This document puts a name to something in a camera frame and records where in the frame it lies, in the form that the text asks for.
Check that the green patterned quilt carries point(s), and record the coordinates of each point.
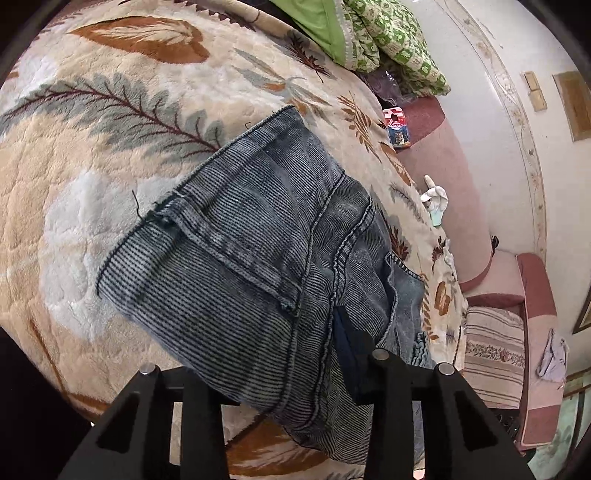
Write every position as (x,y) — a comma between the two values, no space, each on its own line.
(397,41)

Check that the teal cloth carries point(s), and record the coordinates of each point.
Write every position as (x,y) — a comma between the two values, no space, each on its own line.
(436,218)

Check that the beige wall switch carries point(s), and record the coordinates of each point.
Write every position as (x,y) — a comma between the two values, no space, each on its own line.
(532,81)
(538,100)

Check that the red and blue card box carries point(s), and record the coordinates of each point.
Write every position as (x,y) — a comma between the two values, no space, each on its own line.
(398,129)

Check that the white glove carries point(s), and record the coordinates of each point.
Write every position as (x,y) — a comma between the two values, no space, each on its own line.
(438,196)

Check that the striped floral cushion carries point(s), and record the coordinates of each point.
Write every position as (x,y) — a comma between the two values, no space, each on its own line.
(494,350)

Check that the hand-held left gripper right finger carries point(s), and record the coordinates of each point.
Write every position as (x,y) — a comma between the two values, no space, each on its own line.
(351,355)

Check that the framed wall picture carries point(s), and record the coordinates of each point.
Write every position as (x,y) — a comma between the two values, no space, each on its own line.
(585,316)

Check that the wall plaque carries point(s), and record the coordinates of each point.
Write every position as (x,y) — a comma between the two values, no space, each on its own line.
(575,106)

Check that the grey denim pants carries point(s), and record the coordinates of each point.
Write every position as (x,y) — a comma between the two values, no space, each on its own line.
(258,240)

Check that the lilac cloth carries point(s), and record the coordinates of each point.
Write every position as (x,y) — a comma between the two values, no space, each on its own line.
(554,357)

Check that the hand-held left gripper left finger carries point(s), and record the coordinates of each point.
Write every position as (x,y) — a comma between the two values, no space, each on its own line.
(203,415)

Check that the grey glove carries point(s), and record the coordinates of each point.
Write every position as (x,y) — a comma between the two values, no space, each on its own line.
(447,258)

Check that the leaf print blanket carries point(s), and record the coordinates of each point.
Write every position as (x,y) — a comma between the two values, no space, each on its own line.
(92,184)

